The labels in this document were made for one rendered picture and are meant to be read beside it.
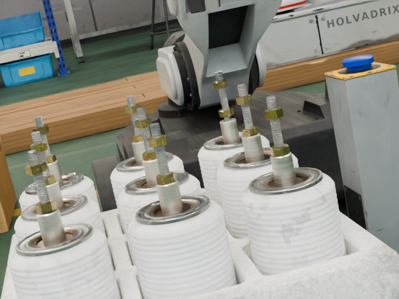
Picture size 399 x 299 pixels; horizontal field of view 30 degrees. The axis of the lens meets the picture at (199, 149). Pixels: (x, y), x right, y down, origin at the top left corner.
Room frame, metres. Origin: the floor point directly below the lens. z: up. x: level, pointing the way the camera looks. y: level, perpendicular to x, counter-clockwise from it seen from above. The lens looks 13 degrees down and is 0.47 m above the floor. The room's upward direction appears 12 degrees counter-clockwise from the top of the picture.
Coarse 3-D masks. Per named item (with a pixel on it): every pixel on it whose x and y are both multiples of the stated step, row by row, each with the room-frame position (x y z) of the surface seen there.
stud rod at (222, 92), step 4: (216, 72) 0.95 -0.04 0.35; (220, 72) 0.95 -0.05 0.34; (216, 76) 0.95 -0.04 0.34; (220, 76) 0.95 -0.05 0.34; (220, 80) 0.95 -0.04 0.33; (220, 88) 0.95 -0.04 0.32; (224, 88) 0.95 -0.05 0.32; (220, 92) 0.95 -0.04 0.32; (224, 92) 0.95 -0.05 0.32; (220, 96) 0.95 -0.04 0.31; (224, 96) 0.95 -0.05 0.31; (224, 100) 0.95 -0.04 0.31; (224, 104) 0.95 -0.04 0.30; (228, 104) 0.96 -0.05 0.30; (224, 108) 0.95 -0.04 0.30; (228, 108) 0.96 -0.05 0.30; (224, 120) 0.96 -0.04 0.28; (228, 120) 0.95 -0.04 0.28
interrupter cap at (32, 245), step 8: (64, 224) 0.72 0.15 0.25; (72, 224) 0.72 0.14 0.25; (80, 224) 0.71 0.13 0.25; (88, 224) 0.71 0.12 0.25; (40, 232) 0.72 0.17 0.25; (72, 232) 0.70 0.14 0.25; (80, 232) 0.69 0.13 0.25; (88, 232) 0.68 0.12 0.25; (24, 240) 0.70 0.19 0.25; (32, 240) 0.70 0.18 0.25; (40, 240) 0.70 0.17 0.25; (64, 240) 0.68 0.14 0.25; (72, 240) 0.67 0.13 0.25; (80, 240) 0.66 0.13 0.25; (16, 248) 0.68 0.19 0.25; (24, 248) 0.68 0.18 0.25; (32, 248) 0.67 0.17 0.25; (40, 248) 0.66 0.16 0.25; (48, 248) 0.66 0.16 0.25; (56, 248) 0.65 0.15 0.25; (64, 248) 0.65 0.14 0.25; (32, 256) 0.65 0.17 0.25
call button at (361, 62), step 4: (356, 56) 0.95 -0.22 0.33; (360, 56) 0.94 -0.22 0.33; (364, 56) 0.93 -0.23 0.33; (368, 56) 0.93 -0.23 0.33; (372, 56) 0.93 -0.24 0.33; (344, 60) 0.94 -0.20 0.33; (348, 60) 0.93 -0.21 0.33; (352, 60) 0.93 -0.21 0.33; (356, 60) 0.92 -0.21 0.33; (360, 60) 0.92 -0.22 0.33; (364, 60) 0.92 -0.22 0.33; (368, 60) 0.92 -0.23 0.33; (372, 60) 0.93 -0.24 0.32; (344, 64) 0.93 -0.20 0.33; (348, 64) 0.93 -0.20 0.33; (352, 64) 0.92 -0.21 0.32; (356, 64) 0.92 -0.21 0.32; (360, 64) 0.92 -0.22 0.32; (364, 64) 0.92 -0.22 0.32; (368, 64) 0.93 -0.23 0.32; (348, 68) 0.93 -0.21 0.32; (352, 68) 0.93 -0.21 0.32; (356, 68) 0.93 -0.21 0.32; (360, 68) 0.92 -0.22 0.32; (364, 68) 0.92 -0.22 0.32; (368, 68) 0.93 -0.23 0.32
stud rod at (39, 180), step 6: (36, 150) 0.69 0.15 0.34; (30, 156) 0.68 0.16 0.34; (36, 156) 0.69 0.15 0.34; (30, 162) 0.69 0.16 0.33; (36, 162) 0.69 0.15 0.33; (36, 174) 0.68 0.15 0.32; (42, 174) 0.69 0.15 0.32; (36, 180) 0.68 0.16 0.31; (42, 180) 0.69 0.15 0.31; (36, 186) 0.69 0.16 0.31; (42, 186) 0.69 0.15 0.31; (42, 192) 0.68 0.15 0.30; (42, 198) 0.68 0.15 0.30; (48, 198) 0.69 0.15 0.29
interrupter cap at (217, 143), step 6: (240, 132) 0.99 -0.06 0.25; (216, 138) 0.99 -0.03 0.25; (222, 138) 0.98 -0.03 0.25; (240, 138) 0.97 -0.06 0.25; (204, 144) 0.96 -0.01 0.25; (210, 144) 0.96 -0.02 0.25; (216, 144) 0.95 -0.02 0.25; (222, 144) 0.96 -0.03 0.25; (234, 144) 0.93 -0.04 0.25; (240, 144) 0.92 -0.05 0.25; (210, 150) 0.94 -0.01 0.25; (216, 150) 0.93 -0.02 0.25
